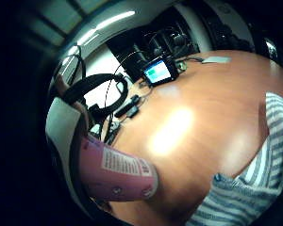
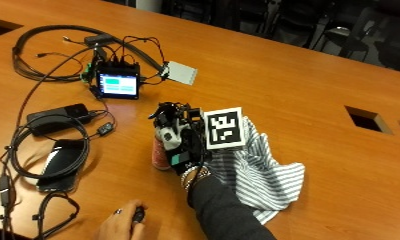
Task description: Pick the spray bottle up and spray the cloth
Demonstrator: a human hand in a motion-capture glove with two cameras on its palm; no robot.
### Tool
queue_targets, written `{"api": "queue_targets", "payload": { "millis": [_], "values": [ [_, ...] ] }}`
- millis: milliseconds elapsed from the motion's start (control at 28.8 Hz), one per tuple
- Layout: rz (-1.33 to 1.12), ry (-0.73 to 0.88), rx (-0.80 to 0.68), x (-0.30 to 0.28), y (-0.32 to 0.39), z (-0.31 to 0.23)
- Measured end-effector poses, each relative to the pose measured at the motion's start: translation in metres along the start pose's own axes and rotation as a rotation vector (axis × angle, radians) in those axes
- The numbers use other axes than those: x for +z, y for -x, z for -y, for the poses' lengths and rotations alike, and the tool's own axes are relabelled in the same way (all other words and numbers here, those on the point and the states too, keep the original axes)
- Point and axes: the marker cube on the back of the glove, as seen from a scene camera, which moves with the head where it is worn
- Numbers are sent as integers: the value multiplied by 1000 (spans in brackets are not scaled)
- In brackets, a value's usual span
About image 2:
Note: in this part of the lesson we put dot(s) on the small black clicker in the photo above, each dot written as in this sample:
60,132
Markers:
139,215

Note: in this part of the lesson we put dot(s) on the silver flat box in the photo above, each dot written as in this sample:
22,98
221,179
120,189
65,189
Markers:
181,72

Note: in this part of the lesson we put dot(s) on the white marker cube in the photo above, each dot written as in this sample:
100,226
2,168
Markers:
224,128

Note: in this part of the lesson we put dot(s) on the small black inline adapter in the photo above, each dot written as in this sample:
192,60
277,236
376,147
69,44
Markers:
105,128

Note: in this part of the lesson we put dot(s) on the small black touchscreen device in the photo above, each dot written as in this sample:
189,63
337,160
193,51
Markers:
117,81

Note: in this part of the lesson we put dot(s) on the black smartphone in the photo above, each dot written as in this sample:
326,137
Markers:
60,166

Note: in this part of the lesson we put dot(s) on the black power bank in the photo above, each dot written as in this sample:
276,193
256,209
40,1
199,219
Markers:
57,116

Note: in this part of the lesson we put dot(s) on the grey striped cloth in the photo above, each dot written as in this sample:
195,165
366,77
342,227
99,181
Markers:
257,173

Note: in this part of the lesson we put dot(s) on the black plug adapter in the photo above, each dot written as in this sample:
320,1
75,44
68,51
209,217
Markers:
97,39

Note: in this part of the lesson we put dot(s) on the black office chair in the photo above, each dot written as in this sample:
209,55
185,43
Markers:
397,36
293,20
350,33

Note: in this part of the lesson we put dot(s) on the white palm camera module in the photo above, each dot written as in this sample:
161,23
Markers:
169,136

